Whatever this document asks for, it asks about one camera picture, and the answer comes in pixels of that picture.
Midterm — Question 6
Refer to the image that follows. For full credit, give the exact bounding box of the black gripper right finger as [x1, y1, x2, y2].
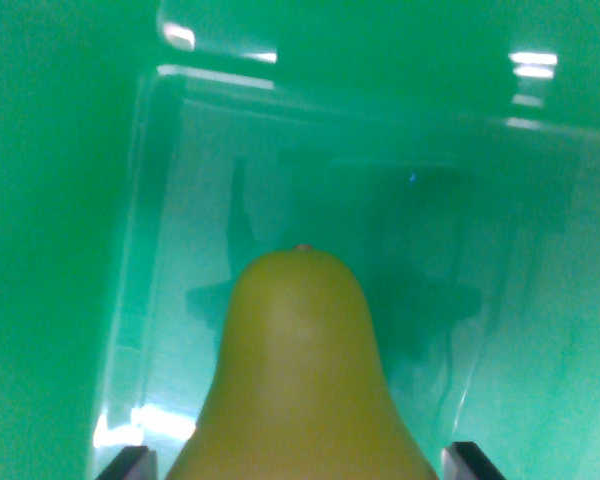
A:
[440, 441, 506, 480]

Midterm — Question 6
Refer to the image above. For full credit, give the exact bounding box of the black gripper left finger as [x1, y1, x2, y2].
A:
[95, 445, 158, 480]

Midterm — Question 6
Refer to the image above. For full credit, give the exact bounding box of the green pear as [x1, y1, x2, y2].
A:
[164, 243, 440, 480]

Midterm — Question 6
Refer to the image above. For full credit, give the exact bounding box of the green plastic bin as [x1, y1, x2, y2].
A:
[0, 0, 600, 480]

